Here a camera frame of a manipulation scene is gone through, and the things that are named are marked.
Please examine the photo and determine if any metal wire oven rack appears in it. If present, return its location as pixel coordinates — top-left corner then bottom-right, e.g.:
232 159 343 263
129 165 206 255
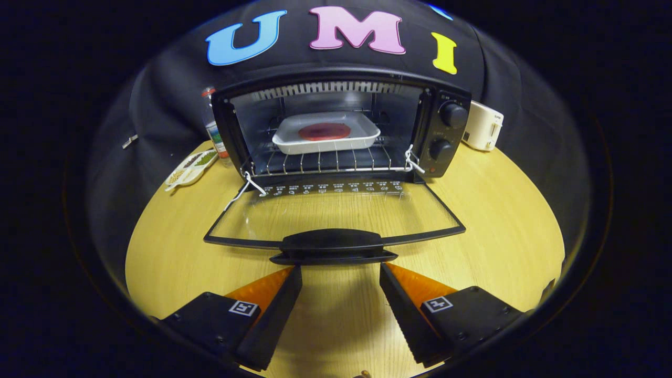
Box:
251 134 410 176

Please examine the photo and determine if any white string tie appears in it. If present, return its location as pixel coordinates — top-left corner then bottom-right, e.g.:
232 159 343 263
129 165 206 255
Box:
225 171 267 212
403 144 426 175

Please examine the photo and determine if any black toaster oven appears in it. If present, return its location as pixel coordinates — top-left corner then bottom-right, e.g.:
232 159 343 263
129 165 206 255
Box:
204 66 472 266

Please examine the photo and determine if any white square plate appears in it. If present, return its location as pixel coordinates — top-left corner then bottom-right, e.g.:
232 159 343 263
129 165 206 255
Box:
272 111 381 155

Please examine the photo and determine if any white divided snack dish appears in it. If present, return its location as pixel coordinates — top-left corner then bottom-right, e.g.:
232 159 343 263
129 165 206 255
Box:
164 149 219 192

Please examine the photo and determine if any black oven knob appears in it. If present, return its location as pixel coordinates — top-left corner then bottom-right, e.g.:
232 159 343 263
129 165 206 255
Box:
429 139 456 162
439 101 469 129

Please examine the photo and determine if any clear glass bottle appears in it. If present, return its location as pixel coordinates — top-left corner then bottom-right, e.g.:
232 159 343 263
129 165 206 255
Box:
201 87 233 167

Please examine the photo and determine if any pink round meat slice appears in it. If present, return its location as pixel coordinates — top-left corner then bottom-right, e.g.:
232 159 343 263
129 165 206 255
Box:
298 123 351 141

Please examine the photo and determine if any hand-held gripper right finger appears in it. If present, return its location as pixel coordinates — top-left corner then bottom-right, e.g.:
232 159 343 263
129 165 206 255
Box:
379 262 526 368

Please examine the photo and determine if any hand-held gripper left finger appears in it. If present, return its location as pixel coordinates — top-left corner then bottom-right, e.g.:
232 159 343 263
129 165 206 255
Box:
157 265 303 372

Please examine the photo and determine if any glass toaster oven door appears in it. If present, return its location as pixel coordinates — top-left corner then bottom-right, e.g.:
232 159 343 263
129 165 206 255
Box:
204 178 467 266

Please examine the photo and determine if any cream white toaster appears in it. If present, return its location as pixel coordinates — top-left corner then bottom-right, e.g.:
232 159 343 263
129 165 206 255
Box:
462 100 505 152

